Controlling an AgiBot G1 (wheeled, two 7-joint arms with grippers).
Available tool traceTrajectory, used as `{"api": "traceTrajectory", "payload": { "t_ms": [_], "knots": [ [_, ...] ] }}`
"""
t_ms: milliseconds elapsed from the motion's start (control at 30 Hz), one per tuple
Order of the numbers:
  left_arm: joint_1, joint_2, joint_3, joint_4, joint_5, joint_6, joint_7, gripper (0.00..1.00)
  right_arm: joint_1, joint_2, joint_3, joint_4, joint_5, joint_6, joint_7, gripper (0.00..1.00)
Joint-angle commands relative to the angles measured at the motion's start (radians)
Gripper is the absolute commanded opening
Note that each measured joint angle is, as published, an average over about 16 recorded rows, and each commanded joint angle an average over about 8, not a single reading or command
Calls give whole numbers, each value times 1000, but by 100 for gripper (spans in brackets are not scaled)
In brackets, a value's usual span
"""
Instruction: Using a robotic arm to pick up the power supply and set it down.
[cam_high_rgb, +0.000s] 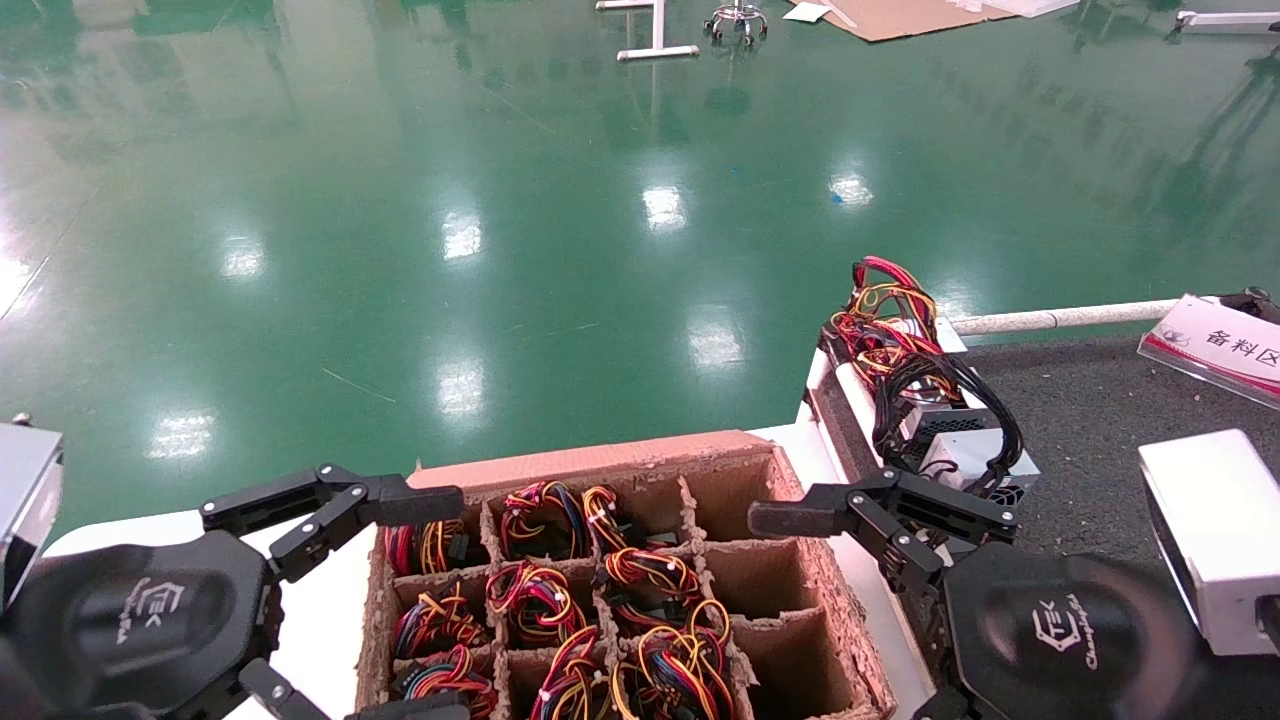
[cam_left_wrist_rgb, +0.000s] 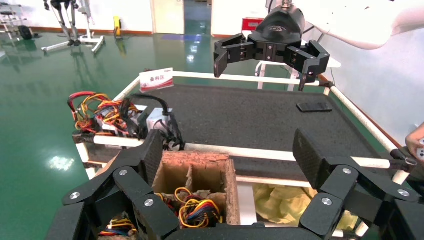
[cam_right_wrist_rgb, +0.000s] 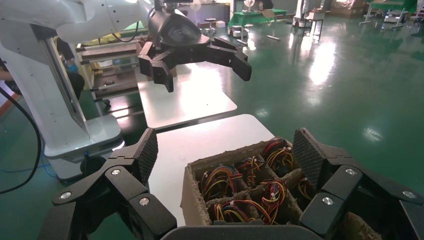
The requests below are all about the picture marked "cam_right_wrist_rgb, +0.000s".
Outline metal shelf rack cart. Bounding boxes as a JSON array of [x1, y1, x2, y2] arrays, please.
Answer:
[[75, 40, 148, 117]]

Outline small black side table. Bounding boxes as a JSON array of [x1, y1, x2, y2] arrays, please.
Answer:
[[303, 10, 325, 38]]

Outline black cable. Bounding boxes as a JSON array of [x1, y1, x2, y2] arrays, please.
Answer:
[[0, 87, 43, 195]]

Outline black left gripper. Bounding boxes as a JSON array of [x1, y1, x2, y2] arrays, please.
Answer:
[[137, 8, 253, 94]]

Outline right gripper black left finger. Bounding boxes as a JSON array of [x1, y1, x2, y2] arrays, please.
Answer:
[[37, 128, 178, 240]]

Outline person in dark clothes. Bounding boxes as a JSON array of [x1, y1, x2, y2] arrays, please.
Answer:
[[54, 36, 86, 101]]

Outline brown cardboard divider box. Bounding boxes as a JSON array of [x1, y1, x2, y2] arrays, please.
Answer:
[[180, 138, 383, 240]]

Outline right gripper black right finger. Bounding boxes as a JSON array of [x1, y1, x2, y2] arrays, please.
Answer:
[[292, 128, 424, 240]]

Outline white robot wheeled base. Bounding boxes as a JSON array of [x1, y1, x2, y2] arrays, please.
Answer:
[[43, 114, 126, 182]]

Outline green covered table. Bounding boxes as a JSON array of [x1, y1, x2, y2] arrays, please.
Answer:
[[359, 0, 419, 30], [227, 7, 288, 29]]

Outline white robot torso column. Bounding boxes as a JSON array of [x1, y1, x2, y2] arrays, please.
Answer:
[[0, 19, 91, 151]]

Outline black round stool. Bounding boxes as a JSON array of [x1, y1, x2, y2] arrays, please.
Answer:
[[203, 17, 218, 35]]

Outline white square table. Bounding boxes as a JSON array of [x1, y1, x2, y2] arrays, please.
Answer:
[[148, 113, 276, 228], [135, 62, 238, 131]]

